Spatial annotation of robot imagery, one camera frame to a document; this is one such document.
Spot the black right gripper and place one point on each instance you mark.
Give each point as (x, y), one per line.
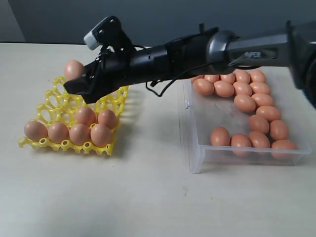
(103, 76)

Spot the brown egg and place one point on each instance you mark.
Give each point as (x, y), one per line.
(73, 69)
(242, 88)
(230, 78)
(58, 132)
(257, 76)
(263, 99)
(197, 77)
(85, 115)
(241, 141)
(259, 140)
(270, 113)
(260, 87)
(245, 103)
(242, 76)
(79, 134)
(101, 135)
(224, 89)
(212, 78)
(35, 130)
(283, 145)
(279, 130)
(258, 123)
(220, 137)
(203, 87)
(108, 118)

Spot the yellow plastic egg tray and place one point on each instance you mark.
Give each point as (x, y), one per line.
(61, 106)

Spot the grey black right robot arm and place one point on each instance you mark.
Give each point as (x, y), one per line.
(209, 52)

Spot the clear plastic bin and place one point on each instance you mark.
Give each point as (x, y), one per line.
(203, 114)

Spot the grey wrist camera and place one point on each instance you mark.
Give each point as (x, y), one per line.
(108, 32)

